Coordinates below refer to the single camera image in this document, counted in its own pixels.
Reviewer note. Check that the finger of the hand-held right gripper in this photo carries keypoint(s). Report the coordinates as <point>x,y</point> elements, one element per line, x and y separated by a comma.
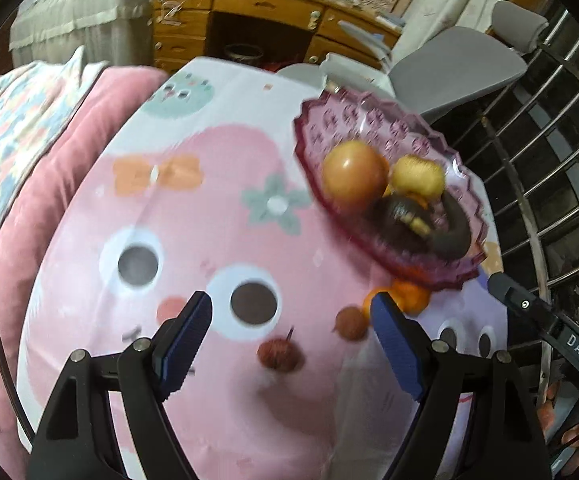
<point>524,305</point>

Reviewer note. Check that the grey office chair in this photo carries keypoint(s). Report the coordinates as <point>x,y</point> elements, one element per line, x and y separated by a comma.
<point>449,65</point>

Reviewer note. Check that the red lychee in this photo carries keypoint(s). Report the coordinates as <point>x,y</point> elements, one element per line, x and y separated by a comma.
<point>350,324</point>
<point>279,354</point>

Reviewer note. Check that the wooden desk with drawers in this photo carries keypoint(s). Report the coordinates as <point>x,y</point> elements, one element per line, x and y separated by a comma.
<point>249,0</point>

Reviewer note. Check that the dark avocado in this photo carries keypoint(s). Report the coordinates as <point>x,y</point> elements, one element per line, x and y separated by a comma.
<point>394,215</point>

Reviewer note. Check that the red apple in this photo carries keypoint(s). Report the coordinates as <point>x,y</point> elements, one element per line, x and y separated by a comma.
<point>354,177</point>

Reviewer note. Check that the pink plastic bowl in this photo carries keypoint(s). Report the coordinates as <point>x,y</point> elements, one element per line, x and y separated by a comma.
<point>349,120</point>

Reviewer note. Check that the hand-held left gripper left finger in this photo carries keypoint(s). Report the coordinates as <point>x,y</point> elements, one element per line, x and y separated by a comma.
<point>184,345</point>

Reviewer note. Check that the yellow pear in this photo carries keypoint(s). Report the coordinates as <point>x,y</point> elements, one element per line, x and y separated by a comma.
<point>419,177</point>

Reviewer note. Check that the blackened banana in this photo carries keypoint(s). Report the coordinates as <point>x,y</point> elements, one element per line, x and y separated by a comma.
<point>452,245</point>

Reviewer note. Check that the black waste bin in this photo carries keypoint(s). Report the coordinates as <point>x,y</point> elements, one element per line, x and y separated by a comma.
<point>242,52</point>

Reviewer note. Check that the cartoon printed tablecloth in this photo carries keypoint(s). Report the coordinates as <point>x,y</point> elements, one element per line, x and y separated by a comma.
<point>169,210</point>

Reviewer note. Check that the pink blanket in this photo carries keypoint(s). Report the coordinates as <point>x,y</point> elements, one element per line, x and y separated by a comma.
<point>59,160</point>

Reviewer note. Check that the metal window railing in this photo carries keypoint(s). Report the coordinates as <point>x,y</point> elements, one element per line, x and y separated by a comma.
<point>533,250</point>

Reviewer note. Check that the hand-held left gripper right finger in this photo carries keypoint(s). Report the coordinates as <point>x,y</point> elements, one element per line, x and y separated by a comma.
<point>394,345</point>

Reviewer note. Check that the white storage box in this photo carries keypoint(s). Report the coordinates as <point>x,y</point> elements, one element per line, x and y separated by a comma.
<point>354,67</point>

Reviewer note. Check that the floral pastel blanket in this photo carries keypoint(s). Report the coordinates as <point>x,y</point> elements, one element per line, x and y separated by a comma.
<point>14,125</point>

